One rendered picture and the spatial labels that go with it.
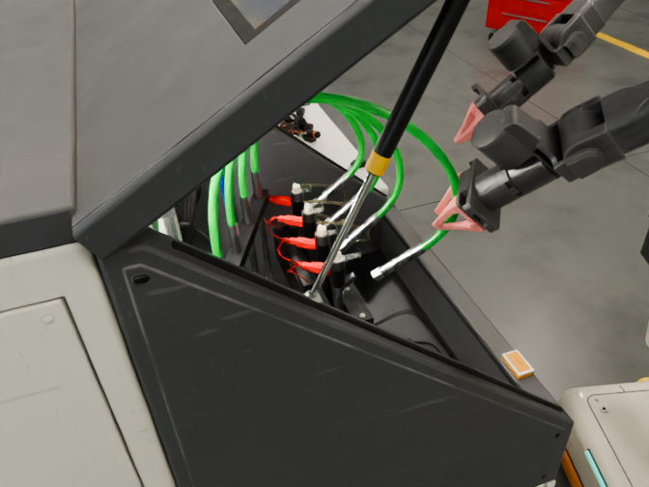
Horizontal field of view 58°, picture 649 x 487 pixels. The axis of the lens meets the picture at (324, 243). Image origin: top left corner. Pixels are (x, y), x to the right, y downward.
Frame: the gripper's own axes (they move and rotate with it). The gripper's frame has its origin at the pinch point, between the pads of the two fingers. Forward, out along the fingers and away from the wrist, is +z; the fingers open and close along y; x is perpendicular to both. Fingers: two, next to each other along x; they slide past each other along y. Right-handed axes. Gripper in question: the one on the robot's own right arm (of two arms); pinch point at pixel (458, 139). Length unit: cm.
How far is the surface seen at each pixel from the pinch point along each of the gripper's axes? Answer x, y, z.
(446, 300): 15.1, -17.3, 21.6
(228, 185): 16.2, 31.7, 28.1
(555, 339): -55, -132, 37
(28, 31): 16, 67, 27
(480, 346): 27.3, -19.7, 19.3
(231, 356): 59, 34, 21
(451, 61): -362, -157, 14
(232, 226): 16.5, 26.2, 34.0
